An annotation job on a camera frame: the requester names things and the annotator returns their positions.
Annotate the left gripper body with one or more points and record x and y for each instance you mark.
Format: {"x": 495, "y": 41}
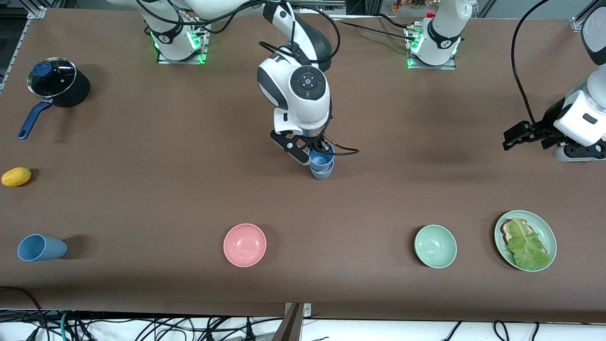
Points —
{"x": 549, "y": 122}

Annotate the blue cup with paper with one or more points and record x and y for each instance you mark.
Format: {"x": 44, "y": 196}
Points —
{"x": 322, "y": 174}

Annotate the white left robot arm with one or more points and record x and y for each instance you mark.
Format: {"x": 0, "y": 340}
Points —
{"x": 440, "y": 40}

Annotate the brown table cover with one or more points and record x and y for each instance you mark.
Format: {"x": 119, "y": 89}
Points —
{"x": 303, "y": 213}

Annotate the toasted bread slice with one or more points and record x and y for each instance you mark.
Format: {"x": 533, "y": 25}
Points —
{"x": 509, "y": 231}

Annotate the green plate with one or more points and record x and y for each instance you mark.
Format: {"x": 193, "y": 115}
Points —
{"x": 549, "y": 237}

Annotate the green lettuce leaf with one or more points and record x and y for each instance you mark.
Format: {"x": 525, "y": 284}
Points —
{"x": 528, "y": 246}

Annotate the pink bowl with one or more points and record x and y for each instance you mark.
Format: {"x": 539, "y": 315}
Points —
{"x": 245, "y": 245}

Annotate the green bowl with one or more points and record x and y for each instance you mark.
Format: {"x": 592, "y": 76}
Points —
{"x": 435, "y": 246}

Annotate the dark metal pole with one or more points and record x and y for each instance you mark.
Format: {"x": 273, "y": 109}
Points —
{"x": 289, "y": 327}

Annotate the yellow lemon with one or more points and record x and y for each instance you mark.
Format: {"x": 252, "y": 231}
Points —
{"x": 16, "y": 176}

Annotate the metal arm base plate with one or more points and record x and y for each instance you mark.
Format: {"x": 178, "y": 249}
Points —
{"x": 452, "y": 64}
{"x": 204, "y": 45}

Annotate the aluminium frame profile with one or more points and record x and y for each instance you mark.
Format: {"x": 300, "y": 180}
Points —
{"x": 37, "y": 10}
{"x": 580, "y": 21}

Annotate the silver table edge bracket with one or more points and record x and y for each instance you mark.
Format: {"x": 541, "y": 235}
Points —
{"x": 307, "y": 310}

